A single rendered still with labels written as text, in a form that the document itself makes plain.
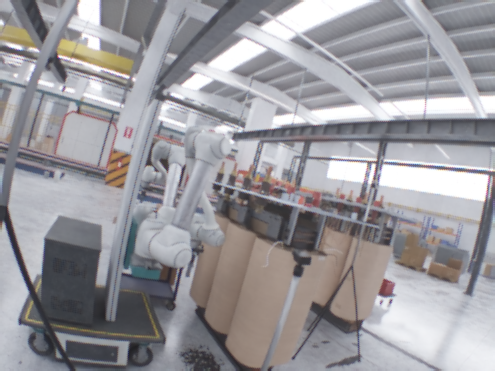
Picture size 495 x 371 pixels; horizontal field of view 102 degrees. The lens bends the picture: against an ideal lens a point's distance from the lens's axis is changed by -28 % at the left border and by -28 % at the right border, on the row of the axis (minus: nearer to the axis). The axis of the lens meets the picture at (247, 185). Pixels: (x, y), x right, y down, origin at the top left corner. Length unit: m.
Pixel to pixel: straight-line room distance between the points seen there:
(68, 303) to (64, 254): 0.31
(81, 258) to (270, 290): 1.13
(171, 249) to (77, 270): 0.59
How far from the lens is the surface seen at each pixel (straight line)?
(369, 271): 3.31
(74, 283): 1.71
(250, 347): 1.96
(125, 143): 12.17
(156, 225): 1.57
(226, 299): 2.22
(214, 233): 1.64
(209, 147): 1.45
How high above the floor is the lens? 1.37
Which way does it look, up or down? 1 degrees up
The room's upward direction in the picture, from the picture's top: 15 degrees clockwise
